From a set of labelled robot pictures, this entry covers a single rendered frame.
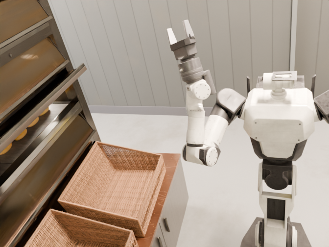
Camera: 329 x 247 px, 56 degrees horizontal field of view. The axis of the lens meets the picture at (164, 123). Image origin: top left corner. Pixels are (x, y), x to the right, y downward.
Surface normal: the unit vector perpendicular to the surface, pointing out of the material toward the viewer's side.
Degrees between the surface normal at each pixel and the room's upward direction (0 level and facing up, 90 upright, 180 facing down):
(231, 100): 34
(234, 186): 0
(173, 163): 0
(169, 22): 90
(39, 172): 70
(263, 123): 90
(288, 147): 90
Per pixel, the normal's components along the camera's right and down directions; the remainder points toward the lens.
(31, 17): 0.82, -0.29
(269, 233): -0.37, 0.21
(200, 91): 0.18, 0.12
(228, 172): -0.18, -0.82
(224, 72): -0.33, 0.58
